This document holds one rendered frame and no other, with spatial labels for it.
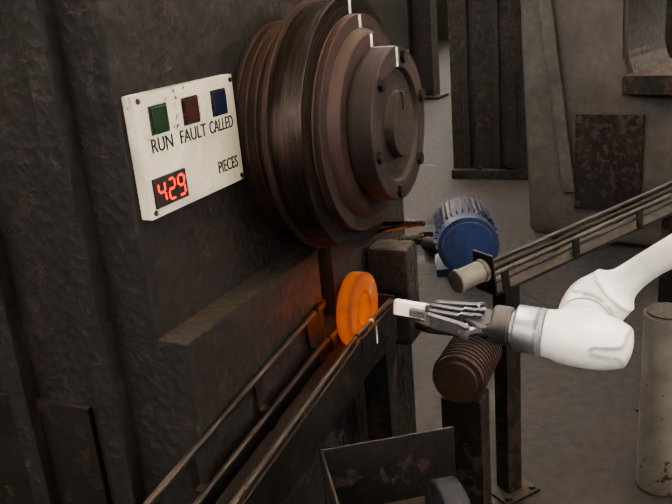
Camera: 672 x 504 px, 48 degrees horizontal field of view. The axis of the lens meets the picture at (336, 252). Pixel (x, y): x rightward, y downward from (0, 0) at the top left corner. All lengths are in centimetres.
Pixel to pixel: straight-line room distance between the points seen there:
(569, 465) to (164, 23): 172
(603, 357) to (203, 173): 76
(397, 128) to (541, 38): 281
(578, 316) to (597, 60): 272
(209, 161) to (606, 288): 78
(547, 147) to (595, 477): 225
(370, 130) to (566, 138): 289
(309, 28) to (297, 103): 15
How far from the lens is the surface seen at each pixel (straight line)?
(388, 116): 137
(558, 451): 246
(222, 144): 129
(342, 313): 150
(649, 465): 228
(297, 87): 126
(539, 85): 418
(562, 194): 424
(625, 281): 155
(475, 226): 359
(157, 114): 114
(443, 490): 101
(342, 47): 135
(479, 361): 184
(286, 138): 127
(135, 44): 116
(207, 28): 131
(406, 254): 172
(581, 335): 142
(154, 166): 114
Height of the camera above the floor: 134
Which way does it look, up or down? 18 degrees down
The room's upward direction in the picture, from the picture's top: 5 degrees counter-clockwise
